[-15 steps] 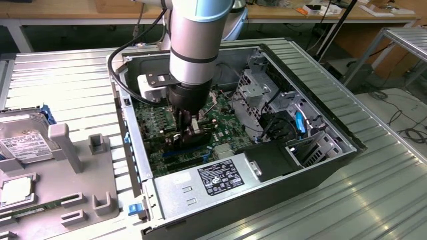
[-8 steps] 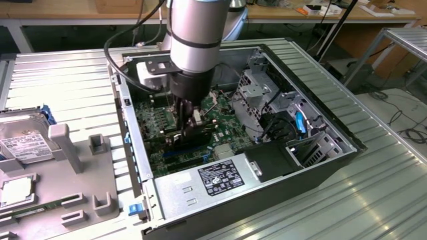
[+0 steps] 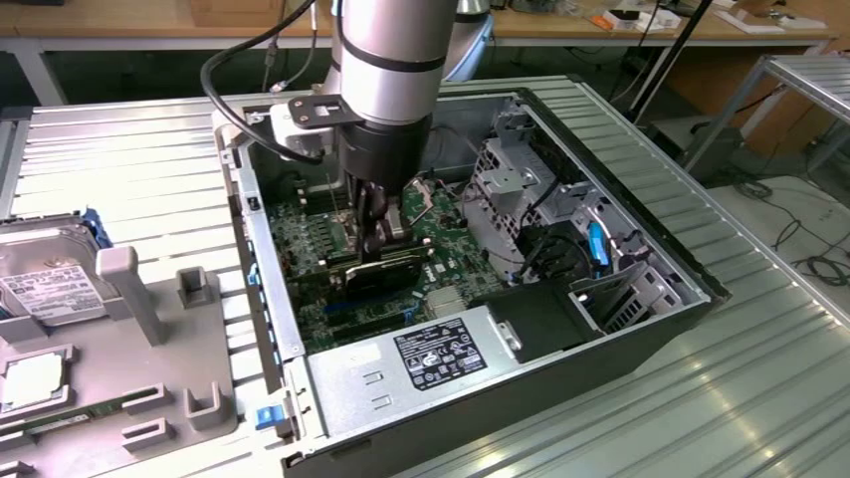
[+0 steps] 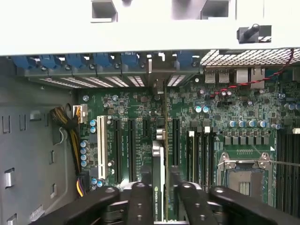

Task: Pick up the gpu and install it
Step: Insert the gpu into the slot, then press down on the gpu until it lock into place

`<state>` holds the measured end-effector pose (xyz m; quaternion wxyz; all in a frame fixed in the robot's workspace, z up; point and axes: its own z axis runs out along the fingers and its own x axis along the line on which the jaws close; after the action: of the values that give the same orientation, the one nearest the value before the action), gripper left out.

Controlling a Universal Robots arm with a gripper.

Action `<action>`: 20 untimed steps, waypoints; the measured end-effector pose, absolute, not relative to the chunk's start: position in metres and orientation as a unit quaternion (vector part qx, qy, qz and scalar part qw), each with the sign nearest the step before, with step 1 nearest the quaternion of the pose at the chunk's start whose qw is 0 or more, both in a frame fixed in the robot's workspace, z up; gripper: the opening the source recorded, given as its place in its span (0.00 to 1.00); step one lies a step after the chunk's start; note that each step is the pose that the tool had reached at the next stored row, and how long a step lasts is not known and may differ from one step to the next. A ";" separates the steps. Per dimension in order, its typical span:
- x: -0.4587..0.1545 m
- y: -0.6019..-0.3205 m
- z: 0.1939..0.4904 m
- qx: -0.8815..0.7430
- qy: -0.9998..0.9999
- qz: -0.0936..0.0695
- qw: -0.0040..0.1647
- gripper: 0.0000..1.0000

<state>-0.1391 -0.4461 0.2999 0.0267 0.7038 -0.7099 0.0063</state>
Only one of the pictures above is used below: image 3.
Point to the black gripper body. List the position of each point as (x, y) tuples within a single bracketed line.
[(384, 149)]

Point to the graphics card with black fan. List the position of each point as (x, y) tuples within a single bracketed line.
[(388, 274)]

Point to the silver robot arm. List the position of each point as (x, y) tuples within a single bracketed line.
[(391, 74)]

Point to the silver socket cover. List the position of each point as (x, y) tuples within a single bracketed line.
[(398, 221)]

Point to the thin socket locking lever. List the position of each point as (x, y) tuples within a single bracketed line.
[(334, 191), (426, 195)]

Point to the green motherboard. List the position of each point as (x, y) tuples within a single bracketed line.
[(458, 249)]

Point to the blue expansion slot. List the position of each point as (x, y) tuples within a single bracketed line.
[(332, 308)]

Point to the silver chipset heatsink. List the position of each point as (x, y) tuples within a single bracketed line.
[(444, 301)]

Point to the long black expansion slot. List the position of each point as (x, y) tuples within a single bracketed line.
[(368, 321), (371, 334)]

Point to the silver disk bay cage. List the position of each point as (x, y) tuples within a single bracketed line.
[(511, 174)]

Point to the blue card retention clip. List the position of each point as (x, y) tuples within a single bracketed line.
[(251, 278)]

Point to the black plastic shroud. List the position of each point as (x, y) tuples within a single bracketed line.
[(531, 323)]

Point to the silver power supply unit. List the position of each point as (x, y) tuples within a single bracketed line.
[(346, 378)]

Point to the blue case latch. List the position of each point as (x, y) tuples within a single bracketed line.
[(270, 417)]

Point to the perforated silver disk bay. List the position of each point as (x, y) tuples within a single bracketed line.
[(638, 299)]

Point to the small orange box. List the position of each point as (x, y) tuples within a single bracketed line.
[(601, 21)]

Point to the open black PC case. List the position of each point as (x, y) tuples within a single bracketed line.
[(598, 388)]

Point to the wooden workbench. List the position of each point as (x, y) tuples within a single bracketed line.
[(132, 22)]

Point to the black white small box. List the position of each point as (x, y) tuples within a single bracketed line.
[(638, 17)]

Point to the black tripod pole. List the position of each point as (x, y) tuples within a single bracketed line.
[(670, 55)]

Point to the black box on floor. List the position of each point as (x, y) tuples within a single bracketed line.
[(697, 139)]

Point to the silver hard disk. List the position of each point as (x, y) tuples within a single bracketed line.
[(47, 279)]

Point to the grey plastic parts rack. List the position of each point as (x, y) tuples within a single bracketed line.
[(99, 368)]

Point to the green loose RAM stick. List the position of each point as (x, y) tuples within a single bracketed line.
[(99, 410)]

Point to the silver CPU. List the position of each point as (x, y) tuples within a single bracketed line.
[(34, 378)]

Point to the wrist camera box with bracket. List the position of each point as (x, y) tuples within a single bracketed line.
[(302, 134)]

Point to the blue disk carrier bracket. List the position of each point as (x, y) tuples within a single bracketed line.
[(96, 229)]

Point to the aluminium profile frame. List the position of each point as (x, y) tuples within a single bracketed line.
[(797, 74)]

